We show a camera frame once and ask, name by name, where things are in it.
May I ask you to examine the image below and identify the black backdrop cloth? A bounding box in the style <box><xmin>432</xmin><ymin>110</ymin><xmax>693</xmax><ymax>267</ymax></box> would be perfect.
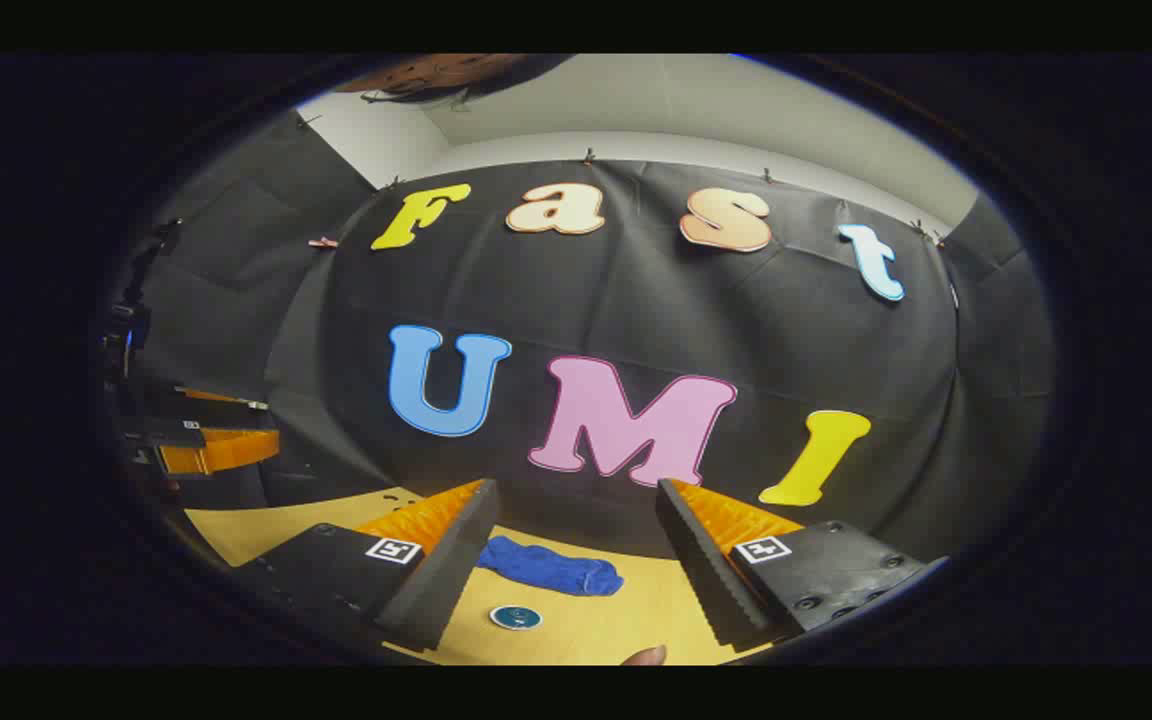
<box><xmin>126</xmin><ymin>110</ymin><xmax>1052</xmax><ymax>561</ymax></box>

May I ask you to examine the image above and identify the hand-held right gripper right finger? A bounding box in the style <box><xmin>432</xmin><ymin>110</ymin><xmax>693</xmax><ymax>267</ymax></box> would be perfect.
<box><xmin>654</xmin><ymin>478</ymin><xmax>949</xmax><ymax>653</ymax></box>

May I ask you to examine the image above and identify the blue towel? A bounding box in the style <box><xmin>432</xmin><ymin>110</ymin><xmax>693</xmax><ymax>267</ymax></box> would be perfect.
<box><xmin>476</xmin><ymin>536</ymin><xmax>625</xmax><ymax>598</ymax></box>

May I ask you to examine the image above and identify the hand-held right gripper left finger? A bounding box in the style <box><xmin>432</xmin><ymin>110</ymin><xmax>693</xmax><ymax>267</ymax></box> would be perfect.
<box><xmin>231</xmin><ymin>478</ymin><xmax>502</xmax><ymax>656</ymax></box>

